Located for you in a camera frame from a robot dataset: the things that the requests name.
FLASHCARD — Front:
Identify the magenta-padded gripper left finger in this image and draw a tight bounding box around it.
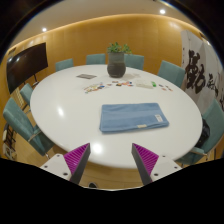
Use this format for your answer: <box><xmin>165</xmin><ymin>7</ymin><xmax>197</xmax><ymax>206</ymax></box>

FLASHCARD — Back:
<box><xmin>39</xmin><ymin>142</ymin><xmax>92</xmax><ymax>185</ymax></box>

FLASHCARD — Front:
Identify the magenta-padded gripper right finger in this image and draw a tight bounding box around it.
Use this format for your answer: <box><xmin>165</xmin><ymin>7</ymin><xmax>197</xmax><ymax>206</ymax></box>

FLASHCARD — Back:
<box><xmin>131</xmin><ymin>143</ymin><xmax>183</xmax><ymax>186</ymax></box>

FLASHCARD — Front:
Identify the blue towel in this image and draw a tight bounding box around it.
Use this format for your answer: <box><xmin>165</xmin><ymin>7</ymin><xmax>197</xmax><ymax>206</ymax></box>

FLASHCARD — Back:
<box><xmin>99</xmin><ymin>102</ymin><xmax>170</xmax><ymax>134</ymax></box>

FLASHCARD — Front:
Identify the group of teal chairs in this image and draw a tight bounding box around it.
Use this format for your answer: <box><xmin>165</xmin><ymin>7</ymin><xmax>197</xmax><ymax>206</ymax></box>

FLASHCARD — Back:
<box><xmin>2</xmin><ymin>53</ymin><xmax>224</xmax><ymax>168</ymax></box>

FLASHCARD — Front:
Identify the colourful sticker sheet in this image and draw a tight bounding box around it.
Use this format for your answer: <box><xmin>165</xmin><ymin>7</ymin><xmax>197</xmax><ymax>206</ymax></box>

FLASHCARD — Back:
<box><xmin>83</xmin><ymin>83</ymin><xmax>106</xmax><ymax>94</ymax></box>

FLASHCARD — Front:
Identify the white flat box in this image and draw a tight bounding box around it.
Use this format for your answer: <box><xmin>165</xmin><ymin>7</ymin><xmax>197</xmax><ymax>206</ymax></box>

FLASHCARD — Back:
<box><xmin>134</xmin><ymin>79</ymin><xmax>154</xmax><ymax>89</ymax></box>

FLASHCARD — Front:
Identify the grey booklet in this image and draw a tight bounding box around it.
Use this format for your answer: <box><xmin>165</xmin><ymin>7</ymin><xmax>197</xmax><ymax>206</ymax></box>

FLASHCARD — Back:
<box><xmin>75</xmin><ymin>73</ymin><xmax>98</xmax><ymax>80</ymax></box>

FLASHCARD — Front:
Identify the potted plant in grey pot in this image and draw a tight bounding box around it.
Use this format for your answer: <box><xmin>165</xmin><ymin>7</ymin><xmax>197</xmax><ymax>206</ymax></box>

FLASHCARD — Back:
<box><xmin>106</xmin><ymin>41</ymin><xmax>133</xmax><ymax>79</ymax></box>

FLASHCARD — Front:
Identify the white calligraphy folding screen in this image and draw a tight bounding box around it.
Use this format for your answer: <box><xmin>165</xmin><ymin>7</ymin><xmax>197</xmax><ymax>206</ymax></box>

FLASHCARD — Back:
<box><xmin>179</xmin><ymin>29</ymin><xmax>224</xmax><ymax>116</ymax></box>

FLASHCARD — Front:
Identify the black wall television screen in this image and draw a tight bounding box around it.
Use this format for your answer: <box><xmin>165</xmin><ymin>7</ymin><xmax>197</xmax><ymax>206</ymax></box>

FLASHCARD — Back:
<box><xmin>5</xmin><ymin>42</ymin><xmax>49</xmax><ymax>95</ymax></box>

